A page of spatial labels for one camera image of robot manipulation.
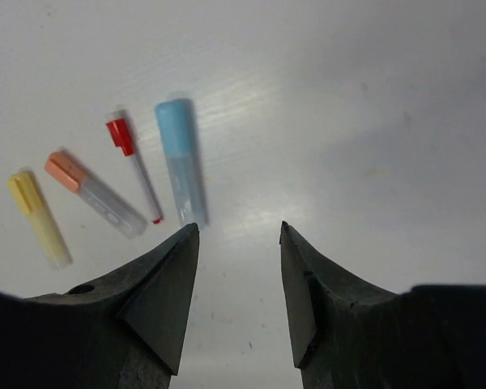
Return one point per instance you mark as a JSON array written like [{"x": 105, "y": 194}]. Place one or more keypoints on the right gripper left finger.
[{"x": 125, "y": 329}]

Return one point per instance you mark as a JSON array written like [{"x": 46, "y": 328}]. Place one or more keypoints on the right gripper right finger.
[{"x": 348, "y": 333}]

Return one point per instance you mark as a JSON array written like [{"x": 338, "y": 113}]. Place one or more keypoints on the clear orange highlighter pen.
[{"x": 112, "y": 209}]

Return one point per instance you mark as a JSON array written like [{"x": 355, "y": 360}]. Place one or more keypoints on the thin red pen refill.
[{"x": 156, "y": 214}]

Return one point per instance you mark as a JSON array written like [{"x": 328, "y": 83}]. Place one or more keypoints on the orange pen cap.
[{"x": 65, "y": 171}]

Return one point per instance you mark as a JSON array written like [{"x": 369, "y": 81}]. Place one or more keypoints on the yellow highlighter pen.
[{"x": 48, "y": 235}]

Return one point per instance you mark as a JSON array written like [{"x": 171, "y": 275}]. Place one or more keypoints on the small red pen cap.
[{"x": 120, "y": 133}]

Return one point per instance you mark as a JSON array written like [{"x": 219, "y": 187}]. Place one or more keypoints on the clear blue highlighter pen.
[{"x": 185, "y": 178}]

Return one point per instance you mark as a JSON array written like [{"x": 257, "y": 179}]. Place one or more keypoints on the light blue pen cap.
[{"x": 177, "y": 126}]

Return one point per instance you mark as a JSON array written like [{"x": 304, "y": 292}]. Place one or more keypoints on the yellow pen cap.
[{"x": 22, "y": 187}]

